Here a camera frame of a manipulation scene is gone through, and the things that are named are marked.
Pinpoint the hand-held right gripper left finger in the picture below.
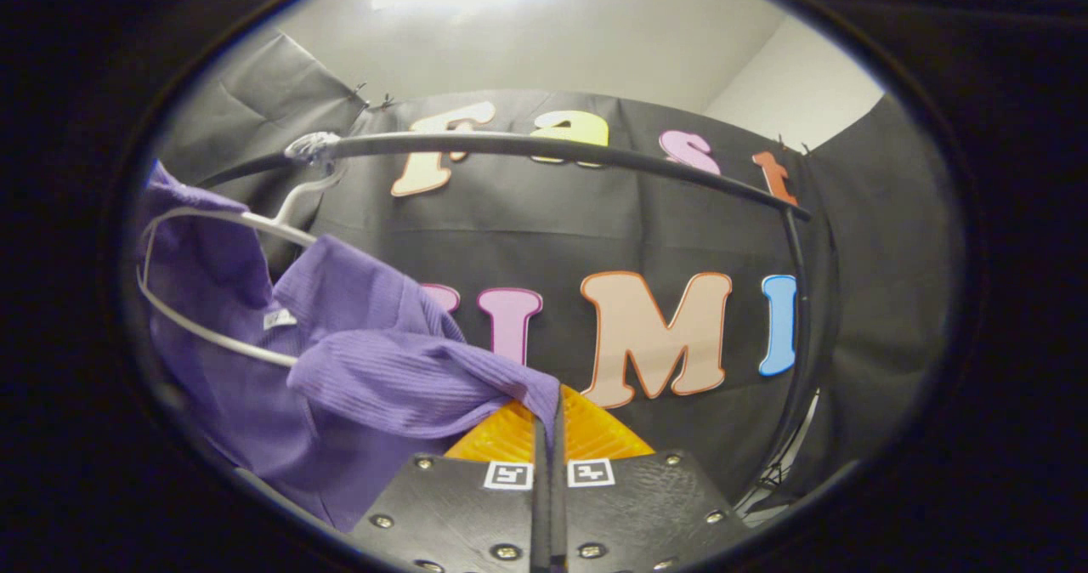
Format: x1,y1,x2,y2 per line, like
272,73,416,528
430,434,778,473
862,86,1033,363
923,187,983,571
347,399,555,573

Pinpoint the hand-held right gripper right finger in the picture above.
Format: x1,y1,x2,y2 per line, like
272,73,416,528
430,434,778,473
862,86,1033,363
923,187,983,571
552,384,755,573

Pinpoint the purple knit cardigan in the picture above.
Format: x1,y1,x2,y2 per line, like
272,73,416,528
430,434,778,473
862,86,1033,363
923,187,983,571
136,161,562,533

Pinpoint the large white plastic hanger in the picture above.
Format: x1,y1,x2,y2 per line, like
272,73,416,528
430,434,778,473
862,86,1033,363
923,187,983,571
136,135,351,368

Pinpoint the black clothes rack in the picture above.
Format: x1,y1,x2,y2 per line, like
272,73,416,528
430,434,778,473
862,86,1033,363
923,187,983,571
197,131,813,508

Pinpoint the black tripod stand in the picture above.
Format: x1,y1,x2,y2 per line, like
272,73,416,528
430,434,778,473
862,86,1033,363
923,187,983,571
735,386,819,519

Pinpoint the black backdrop cloth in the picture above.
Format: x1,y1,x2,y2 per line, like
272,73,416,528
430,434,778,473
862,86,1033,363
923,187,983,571
157,29,966,514

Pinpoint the clear tape wrap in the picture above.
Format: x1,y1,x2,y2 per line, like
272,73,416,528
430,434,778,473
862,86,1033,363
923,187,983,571
285,131,343,166

